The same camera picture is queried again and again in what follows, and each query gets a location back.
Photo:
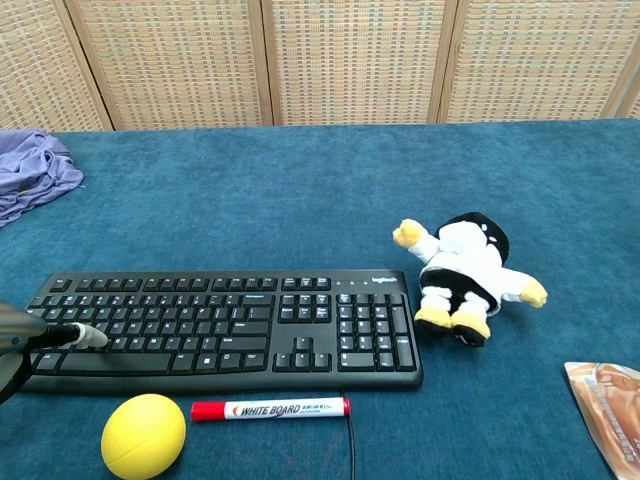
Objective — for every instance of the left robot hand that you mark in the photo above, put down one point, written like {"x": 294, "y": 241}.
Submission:
{"x": 30, "y": 337}

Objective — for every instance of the black computer keyboard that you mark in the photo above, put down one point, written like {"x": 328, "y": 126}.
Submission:
{"x": 230, "y": 330}

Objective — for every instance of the yellow foam ball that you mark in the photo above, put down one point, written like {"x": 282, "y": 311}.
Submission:
{"x": 143, "y": 436}

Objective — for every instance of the purple crumpled cloth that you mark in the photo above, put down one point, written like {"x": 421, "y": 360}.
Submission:
{"x": 32, "y": 172}

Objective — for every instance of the red whiteboard marker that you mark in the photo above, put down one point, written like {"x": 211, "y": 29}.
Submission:
{"x": 270, "y": 410}

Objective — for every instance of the blue table mat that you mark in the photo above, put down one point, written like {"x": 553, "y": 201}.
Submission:
{"x": 320, "y": 300}

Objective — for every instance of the woven bamboo folding screen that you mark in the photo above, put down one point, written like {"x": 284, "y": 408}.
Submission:
{"x": 320, "y": 60}

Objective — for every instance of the penguin plush toy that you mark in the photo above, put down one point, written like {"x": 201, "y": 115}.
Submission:
{"x": 470, "y": 277}

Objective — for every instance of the brown spouted snack pouch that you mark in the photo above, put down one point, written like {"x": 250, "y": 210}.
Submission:
{"x": 607, "y": 415}

